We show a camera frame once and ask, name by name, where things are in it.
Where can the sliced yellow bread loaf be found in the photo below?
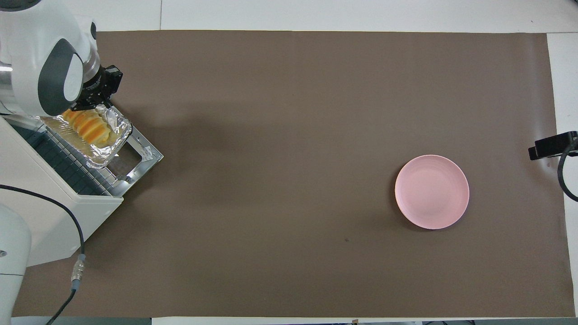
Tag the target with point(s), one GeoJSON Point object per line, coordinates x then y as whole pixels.
{"type": "Point", "coordinates": [90, 128]}

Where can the metal oven rack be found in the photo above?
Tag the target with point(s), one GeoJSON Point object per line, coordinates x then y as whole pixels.
{"type": "Point", "coordinates": [76, 171]}

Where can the cream toaster oven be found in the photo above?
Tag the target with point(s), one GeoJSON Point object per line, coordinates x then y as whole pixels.
{"type": "Point", "coordinates": [49, 212]}

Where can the brown table mat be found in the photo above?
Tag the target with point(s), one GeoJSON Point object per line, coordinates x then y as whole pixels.
{"type": "Point", "coordinates": [271, 180]}

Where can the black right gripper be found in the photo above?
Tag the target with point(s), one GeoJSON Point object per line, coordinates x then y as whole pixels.
{"type": "Point", "coordinates": [570, 142]}

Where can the glass oven door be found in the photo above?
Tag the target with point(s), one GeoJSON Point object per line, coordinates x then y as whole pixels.
{"type": "Point", "coordinates": [144, 155]}

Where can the pink round plate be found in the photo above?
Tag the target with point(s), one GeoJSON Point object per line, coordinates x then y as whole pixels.
{"type": "Point", "coordinates": [432, 192]}

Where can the aluminium foil tray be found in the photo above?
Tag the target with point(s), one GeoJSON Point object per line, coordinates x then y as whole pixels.
{"type": "Point", "coordinates": [115, 135]}

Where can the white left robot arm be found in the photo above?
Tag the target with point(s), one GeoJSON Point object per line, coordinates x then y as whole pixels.
{"type": "Point", "coordinates": [31, 45]}

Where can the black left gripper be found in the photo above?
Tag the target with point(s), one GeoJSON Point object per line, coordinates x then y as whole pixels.
{"type": "Point", "coordinates": [104, 85]}

